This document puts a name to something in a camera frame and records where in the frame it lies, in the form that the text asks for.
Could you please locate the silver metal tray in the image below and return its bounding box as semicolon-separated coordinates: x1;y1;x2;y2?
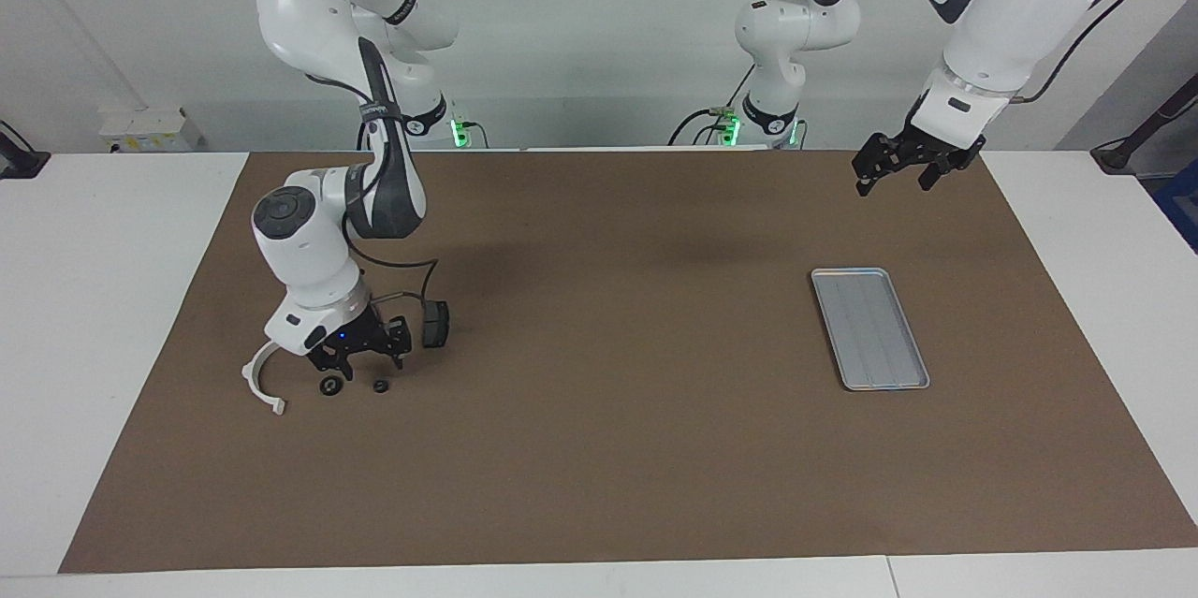
811;267;931;392

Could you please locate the brown table mat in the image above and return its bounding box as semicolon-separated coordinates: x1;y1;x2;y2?
58;149;1198;574

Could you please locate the blue box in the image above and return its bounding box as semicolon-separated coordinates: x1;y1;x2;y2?
1153;158;1198;255

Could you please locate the white power strip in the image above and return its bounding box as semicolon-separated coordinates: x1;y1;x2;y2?
98;107;205;153

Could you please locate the black table clamp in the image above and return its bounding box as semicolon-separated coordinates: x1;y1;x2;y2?
0;119;51;180

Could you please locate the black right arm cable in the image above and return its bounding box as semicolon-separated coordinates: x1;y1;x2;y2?
342;18;441;328

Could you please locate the white curved plastic bracket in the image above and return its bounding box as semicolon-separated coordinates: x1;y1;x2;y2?
241;341;286;417

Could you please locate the black base cable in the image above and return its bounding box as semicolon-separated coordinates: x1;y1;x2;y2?
667;65;757;147

